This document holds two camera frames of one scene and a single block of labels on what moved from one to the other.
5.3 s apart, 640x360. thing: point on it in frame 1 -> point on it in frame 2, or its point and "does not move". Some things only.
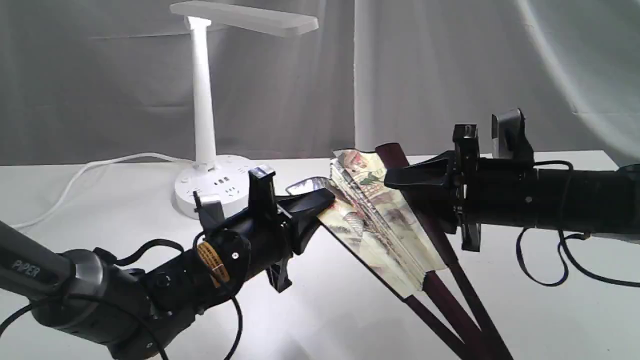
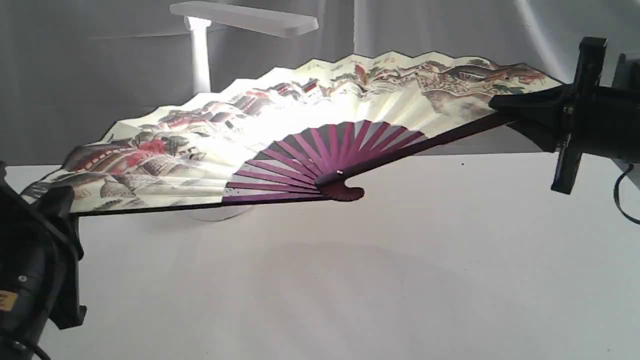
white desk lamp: [226, 176] does not move
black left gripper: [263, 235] -> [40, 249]
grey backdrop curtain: [81, 80] does not move
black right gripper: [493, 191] -> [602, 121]
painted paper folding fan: [401, 234] -> [295, 136]
